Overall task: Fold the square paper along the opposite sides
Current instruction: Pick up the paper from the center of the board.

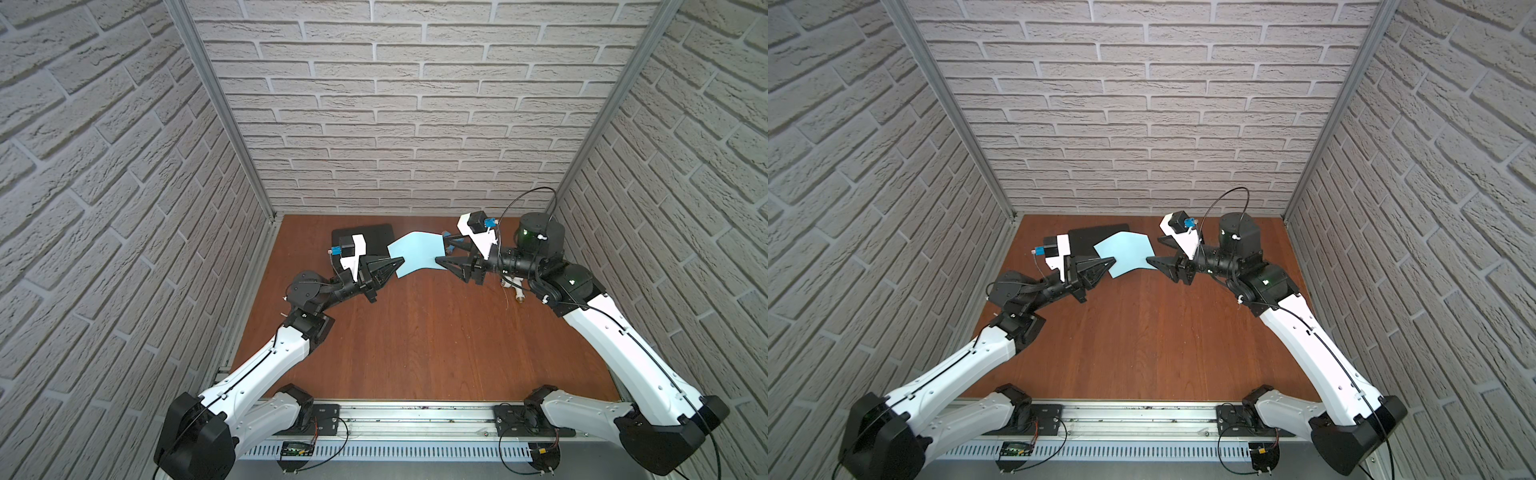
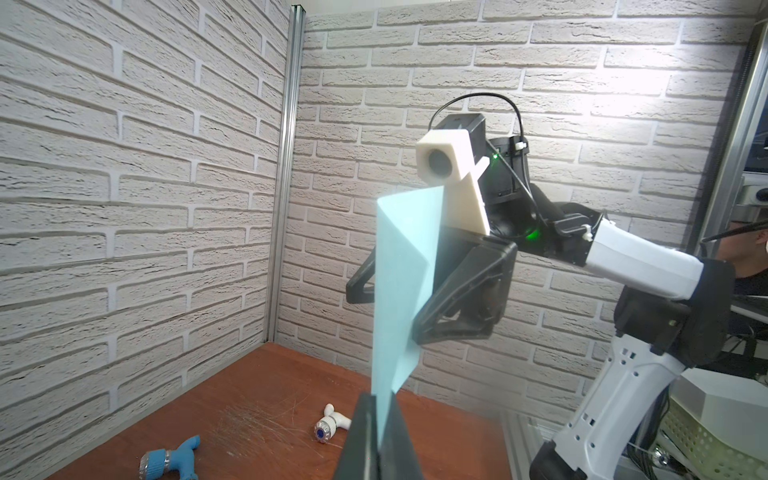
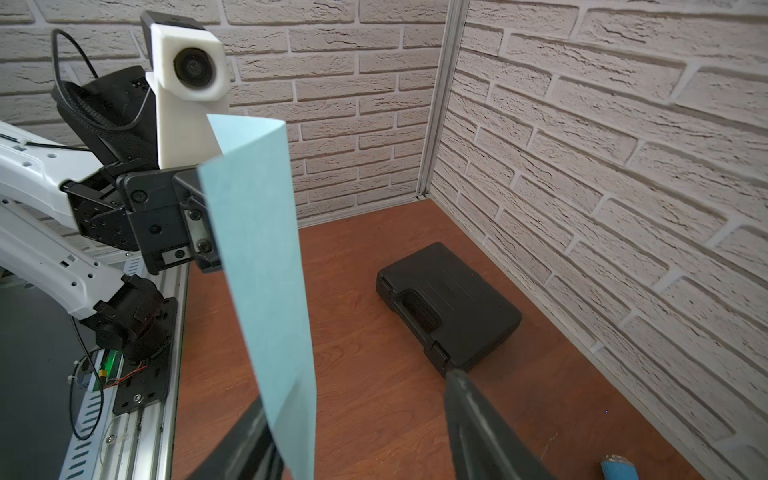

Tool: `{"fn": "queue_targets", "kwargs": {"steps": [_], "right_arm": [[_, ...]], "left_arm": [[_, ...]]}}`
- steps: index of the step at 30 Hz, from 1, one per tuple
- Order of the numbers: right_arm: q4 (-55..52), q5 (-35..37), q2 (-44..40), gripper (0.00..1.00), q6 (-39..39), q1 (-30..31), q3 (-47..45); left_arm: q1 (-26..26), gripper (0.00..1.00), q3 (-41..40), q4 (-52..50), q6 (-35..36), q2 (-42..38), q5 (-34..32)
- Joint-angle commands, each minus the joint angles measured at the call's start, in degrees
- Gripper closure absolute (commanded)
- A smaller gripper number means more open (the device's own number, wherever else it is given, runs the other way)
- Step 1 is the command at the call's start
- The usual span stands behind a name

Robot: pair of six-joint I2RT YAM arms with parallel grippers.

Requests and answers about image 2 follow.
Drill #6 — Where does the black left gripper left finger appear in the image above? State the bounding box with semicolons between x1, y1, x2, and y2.
333;393;379;480

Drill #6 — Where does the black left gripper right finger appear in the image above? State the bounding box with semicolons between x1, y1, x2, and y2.
377;393;424;480

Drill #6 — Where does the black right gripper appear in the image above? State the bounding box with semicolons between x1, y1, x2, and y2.
346;184;591;345

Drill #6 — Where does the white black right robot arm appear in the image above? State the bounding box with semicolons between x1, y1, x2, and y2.
336;185;734;479

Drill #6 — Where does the green perforated plastic basket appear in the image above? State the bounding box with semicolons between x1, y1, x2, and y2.
660;399;767;479

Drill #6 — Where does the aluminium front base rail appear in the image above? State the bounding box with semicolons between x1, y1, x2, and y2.
501;411;560;480

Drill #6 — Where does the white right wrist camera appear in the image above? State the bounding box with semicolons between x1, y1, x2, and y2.
415;113;490;236

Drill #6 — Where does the aluminium right corner post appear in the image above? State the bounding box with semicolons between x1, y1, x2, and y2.
264;4;306;343

